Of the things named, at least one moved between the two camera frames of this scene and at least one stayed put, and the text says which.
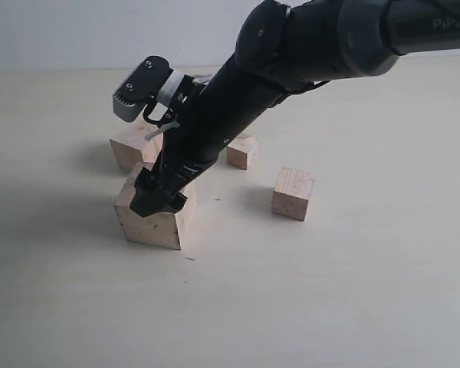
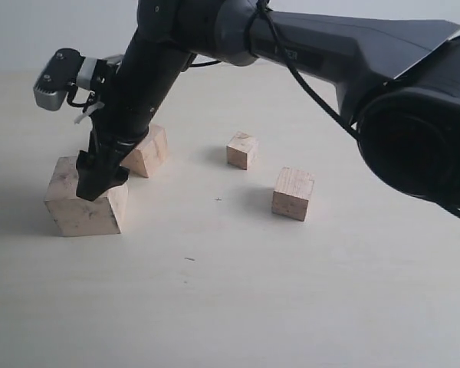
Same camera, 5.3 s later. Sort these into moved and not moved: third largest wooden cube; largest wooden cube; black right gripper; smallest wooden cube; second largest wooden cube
Moved: largest wooden cube; black right gripper
Not moved: third largest wooden cube; second largest wooden cube; smallest wooden cube
